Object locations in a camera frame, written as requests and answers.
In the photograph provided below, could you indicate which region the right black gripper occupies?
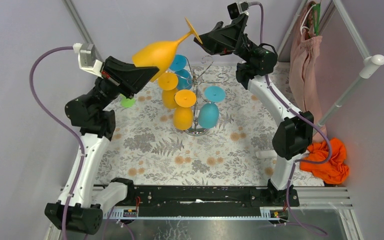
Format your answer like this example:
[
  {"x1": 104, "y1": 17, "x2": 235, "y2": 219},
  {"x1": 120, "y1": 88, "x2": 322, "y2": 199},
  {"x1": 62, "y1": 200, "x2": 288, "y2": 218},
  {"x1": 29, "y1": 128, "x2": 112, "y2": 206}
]
[{"x1": 192, "y1": 14, "x2": 258, "y2": 64}]

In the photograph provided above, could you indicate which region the green wine glass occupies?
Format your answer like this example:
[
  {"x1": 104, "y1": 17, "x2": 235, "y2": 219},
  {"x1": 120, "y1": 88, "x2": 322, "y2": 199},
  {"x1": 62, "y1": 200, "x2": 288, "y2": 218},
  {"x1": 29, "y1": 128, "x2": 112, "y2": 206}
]
[{"x1": 120, "y1": 94, "x2": 136, "y2": 108}]

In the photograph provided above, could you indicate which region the orange wine glass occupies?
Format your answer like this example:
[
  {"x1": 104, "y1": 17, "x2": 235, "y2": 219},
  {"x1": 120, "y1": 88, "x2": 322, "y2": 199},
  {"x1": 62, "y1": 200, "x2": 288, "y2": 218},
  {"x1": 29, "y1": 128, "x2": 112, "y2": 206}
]
[
  {"x1": 157, "y1": 72, "x2": 179, "y2": 109},
  {"x1": 131, "y1": 17, "x2": 203, "y2": 82},
  {"x1": 173, "y1": 89, "x2": 197, "y2": 130}
]

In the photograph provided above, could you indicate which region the orange wine glass back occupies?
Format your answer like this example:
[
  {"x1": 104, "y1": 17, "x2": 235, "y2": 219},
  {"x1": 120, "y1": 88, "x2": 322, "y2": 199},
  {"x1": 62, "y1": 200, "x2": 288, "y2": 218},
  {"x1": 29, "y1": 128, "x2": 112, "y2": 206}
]
[{"x1": 131, "y1": 17, "x2": 203, "y2": 82}]

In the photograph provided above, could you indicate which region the blue wine glass back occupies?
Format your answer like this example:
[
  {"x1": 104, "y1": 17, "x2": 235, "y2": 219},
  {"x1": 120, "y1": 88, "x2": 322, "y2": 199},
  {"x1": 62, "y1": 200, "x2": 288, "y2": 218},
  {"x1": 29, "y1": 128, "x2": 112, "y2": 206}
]
[{"x1": 169, "y1": 54, "x2": 192, "y2": 91}]

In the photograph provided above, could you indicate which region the blue wine glass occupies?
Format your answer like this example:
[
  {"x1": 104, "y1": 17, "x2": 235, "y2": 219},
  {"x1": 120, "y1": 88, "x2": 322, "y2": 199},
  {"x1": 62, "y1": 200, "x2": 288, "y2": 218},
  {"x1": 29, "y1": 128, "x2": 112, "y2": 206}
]
[
  {"x1": 169, "y1": 54, "x2": 192, "y2": 91},
  {"x1": 197, "y1": 86, "x2": 226, "y2": 129}
]

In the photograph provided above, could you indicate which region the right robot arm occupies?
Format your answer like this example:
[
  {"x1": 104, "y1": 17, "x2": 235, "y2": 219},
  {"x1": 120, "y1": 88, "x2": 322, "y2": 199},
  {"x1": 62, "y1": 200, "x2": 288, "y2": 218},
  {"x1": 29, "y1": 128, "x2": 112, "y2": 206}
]
[{"x1": 194, "y1": 13, "x2": 314, "y2": 206}]

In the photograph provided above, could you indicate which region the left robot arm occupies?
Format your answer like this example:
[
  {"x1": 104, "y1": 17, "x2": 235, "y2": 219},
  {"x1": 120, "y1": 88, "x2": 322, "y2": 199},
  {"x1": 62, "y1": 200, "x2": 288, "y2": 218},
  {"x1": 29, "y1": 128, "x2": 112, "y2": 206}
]
[{"x1": 44, "y1": 53, "x2": 167, "y2": 235}]

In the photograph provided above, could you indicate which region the orange wine glass front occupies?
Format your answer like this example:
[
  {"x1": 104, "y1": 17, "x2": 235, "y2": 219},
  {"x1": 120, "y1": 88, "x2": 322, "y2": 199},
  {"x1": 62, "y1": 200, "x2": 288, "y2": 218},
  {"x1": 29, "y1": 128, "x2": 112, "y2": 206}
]
[{"x1": 173, "y1": 89, "x2": 197, "y2": 130}]

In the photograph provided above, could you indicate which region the blue wine glass front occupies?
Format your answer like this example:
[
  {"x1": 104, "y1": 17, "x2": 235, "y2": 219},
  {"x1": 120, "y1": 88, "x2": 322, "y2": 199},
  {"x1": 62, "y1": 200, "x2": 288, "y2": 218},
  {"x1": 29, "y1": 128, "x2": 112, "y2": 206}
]
[{"x1": 197, "y1": 86, "x2": 226, "y2": 129}]

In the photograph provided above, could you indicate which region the chrome wine glass rack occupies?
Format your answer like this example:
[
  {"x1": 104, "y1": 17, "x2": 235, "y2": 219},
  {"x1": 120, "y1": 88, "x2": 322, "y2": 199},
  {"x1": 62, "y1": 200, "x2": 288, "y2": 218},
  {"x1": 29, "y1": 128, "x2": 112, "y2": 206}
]
[{"x1": 184, "y1": 55, "x2": 230, "y2": 137}]

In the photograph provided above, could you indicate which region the floral tablecloth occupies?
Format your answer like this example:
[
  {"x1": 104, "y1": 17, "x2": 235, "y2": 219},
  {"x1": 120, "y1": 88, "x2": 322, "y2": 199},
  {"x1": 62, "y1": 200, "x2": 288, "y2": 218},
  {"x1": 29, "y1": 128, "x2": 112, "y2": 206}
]
[{"x1": 95, "y1": 65, "x2": 281, "y2": 186}]

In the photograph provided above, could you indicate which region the pink hanging cloth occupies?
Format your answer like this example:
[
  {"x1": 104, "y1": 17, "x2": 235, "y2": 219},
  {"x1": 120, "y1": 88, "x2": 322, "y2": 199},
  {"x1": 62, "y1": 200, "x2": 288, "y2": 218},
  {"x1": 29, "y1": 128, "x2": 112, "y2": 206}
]
[{"x1": 289, "y1": 0, "x2": 323, "y2": 124}]

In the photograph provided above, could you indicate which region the white pipe on table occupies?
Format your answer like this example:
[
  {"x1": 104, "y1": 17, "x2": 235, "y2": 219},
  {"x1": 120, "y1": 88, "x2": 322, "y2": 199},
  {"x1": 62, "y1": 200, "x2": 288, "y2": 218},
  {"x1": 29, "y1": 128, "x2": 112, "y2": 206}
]
[{"x1": 255, "y1": 150, "x2": 277, "y2": 159}]

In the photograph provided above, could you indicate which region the orange cloth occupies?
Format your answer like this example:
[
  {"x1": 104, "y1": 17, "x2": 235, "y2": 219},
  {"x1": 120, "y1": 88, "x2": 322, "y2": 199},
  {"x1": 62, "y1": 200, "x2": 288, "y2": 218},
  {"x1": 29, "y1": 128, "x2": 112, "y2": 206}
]
[{"x1": 299, "y1": 138, "x2": 350, "y2": 185}]

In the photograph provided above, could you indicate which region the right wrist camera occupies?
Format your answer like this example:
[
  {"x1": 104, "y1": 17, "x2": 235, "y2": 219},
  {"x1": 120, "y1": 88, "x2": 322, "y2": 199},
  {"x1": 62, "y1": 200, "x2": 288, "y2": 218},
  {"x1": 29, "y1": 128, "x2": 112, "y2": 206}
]
[{"x1": 227, "y1": 1, "x2": 249, "y2": 20}]

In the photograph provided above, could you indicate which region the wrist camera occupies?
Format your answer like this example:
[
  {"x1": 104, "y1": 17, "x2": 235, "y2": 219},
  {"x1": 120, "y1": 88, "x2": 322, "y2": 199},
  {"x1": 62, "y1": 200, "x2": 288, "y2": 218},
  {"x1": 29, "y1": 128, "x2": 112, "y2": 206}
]
[
  {"x1": 227, "y1": 1, "x2": 249, "y2": 20},
  {"x1": 72, "y1": 43, "x2": 103, "y2": 78}
]

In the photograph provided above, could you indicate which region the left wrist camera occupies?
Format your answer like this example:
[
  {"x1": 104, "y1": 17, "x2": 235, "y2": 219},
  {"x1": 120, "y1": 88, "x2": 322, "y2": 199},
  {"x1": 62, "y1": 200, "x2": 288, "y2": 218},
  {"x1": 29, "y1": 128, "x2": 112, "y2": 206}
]
[{"x1": 72, "y1": 43, "x2": 103, "y2": 78}]

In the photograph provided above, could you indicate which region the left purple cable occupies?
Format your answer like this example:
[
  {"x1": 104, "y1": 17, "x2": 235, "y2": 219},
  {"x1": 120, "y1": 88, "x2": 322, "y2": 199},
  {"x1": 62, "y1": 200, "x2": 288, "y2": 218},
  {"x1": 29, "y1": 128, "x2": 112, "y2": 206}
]
[{"x1": 29, "y1": 46, "x2": 137, "y2": 240}]

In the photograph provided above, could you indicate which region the purple cable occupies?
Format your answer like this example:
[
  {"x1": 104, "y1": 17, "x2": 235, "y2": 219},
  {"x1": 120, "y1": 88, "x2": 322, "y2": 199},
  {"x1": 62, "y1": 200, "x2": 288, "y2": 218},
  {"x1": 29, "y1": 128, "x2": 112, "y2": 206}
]
[
  {"x1": 29, "y1": 46, "x2": 137, "y2": 240},
  {"x1": 247, "y1": 1, "x2": 333, "y2": 237}
]

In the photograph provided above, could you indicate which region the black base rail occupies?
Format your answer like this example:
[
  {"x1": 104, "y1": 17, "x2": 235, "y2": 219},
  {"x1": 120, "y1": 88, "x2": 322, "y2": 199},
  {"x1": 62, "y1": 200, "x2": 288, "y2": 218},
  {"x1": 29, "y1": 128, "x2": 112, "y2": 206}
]
[{"x1": 116, "y1": 185, "x2": 300, "y2": 218}]

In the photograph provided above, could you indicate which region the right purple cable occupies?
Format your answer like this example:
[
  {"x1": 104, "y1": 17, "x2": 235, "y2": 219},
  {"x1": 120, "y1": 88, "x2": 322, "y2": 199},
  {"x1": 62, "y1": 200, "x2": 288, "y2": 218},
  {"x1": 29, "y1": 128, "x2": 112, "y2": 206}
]
[{"x1": 247, "y1": 1, "x2": 333, "y2": 237}]

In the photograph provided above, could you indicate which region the white pipe frame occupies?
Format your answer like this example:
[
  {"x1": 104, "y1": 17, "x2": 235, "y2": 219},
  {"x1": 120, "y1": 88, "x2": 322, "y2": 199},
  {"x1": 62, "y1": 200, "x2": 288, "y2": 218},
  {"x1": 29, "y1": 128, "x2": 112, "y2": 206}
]
[{"x1": 273, "y1": 0, "x2": 384, "y2": 128}]

